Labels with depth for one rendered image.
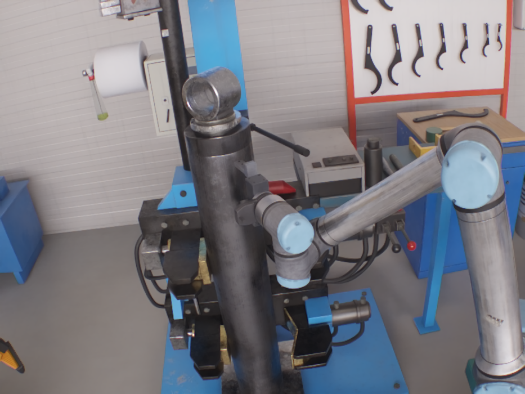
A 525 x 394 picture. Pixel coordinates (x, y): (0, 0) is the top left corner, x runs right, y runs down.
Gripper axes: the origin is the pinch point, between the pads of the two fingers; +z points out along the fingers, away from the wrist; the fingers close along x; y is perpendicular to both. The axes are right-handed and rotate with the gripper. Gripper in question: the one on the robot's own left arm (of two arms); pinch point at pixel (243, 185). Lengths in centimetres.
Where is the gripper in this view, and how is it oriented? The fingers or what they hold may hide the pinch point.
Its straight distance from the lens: 141.7
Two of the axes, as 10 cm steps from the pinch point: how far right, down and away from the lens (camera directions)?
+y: 8.9, -2.9, 3.4
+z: -4.4, -3.9, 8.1
